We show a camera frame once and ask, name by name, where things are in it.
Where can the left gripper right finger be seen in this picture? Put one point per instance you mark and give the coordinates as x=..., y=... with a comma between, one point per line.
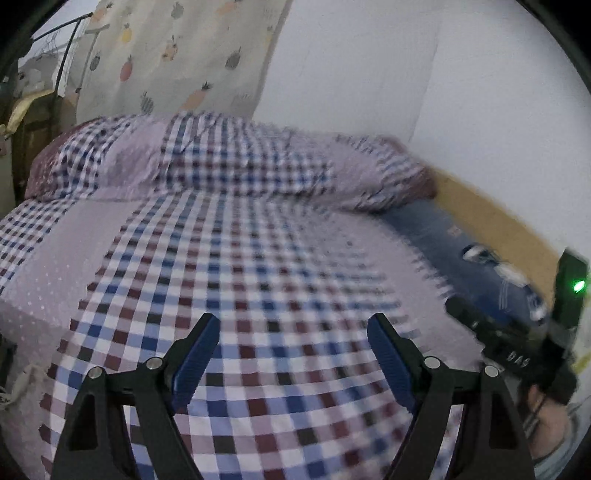
x=491, y=442

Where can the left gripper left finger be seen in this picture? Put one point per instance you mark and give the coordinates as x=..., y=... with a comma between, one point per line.
x=94, y=443

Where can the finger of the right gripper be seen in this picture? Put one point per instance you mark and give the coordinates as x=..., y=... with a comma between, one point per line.
x=485, y=328

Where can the grey sleeve forearm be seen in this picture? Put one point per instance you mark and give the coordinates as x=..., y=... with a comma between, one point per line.
x=571, y=454

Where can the person right hand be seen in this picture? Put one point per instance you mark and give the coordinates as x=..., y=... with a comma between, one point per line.
x=553, y=422

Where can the dark blue cartoon pillow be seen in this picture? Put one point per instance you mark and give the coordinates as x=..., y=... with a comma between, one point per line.
x=475, y=271

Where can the wooden bed headboard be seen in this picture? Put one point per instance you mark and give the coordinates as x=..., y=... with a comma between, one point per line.
x=495, y=227

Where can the checkered plaid bed sheet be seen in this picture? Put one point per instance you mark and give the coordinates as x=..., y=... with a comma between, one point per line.
x=293, y=390

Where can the checkered plaid rolled quilt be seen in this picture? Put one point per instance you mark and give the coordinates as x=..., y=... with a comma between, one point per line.
x=135, y=157

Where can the pineapple print curtain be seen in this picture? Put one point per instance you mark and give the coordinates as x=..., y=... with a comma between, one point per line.
x=160, y=57

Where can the black metal rack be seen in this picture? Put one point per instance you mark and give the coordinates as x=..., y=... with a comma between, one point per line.
x=52, y=49

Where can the black camera box green light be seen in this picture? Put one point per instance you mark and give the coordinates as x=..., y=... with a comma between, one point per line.
x=570, y=288

